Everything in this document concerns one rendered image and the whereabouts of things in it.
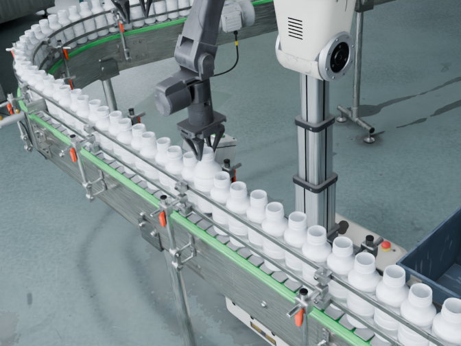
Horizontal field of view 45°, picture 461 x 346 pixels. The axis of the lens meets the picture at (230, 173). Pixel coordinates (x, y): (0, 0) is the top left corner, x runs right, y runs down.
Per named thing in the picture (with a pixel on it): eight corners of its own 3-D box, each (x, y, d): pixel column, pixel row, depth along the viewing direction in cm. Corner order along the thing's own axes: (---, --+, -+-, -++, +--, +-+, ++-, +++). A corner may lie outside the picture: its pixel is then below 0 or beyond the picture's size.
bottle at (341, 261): (360, 298, 118) (363, 238, 109) (347, 316, 114) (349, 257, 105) (335, 286, 121) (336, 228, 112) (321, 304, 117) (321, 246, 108)
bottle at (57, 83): (73, 119, 197) (60, 75, 187) (83, 123, 193) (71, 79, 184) (58, 126, 193) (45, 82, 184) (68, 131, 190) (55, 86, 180)
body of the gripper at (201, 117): (228, 123, 130) (225, 94, 126) (193, 140, 125) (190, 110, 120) (209, 114, 134) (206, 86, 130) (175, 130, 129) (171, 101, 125)
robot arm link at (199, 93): (214, 73, 122) (197, 66, 125) (189, 84, 118) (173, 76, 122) (217, 101, 125) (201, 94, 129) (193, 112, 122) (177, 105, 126)
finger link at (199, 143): (223, 156, 133) (221, 122, 128) (200, 169, 129) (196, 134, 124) (205, 147, 138) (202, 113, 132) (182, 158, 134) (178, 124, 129)
